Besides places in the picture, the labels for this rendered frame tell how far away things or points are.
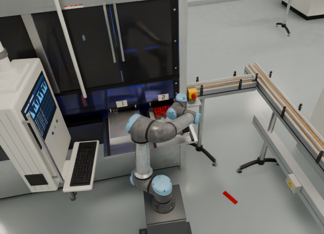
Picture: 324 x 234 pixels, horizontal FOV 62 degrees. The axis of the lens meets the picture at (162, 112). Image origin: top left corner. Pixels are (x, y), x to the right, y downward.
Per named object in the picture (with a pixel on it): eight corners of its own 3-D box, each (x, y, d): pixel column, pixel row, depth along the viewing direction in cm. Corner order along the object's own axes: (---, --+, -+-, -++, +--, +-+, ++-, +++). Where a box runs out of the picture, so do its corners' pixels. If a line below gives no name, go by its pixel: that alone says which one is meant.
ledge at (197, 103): (182, 98, 243) (182, 96, 242) (196, 96, 244) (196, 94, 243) (186, 108, 232) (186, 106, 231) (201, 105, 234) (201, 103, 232)
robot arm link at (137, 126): (148, 197, 165) (146, 128, 133) (128, 187, 171) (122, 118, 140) (158, 184, 174) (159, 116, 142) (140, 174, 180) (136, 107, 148)
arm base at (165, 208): (177, 212, 169) (177, 203, 162) (153, 215, 168) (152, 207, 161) (173, 191, 180) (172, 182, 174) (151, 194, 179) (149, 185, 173)
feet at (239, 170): (235, 168, 286) (236, 160, 277) (278, 160, 292) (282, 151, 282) (237, 174, 280) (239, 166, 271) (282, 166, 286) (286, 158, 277)
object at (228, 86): (183, 103, 240) (183, 89, 230) (179, 93, 252) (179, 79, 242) (256, 91, 248) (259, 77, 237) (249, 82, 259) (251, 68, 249)
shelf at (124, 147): (102, 115, 231) (102, 114, 229) (182, 103, 238) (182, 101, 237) (104, 158, 195) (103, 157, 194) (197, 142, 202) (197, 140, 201)
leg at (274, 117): (254, 160, 284) (269, 104, 233) (262, 158, 285) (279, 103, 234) (258, 167, 277) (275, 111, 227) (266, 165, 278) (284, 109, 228)
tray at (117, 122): (108, 113, 230) (107, 109, 228) (138, 108, 233) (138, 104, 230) (110, 142, 205) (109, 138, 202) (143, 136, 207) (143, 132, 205)
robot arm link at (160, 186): (166, 206, 161) (165, 194, 152) (147, 197, 167) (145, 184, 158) (176, 191, 169) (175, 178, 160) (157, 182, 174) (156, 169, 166)
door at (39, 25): (60, 91, 200) (31, 12, 161) (122, 82, 205) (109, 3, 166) (60, 91, 200) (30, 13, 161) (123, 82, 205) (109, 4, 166)
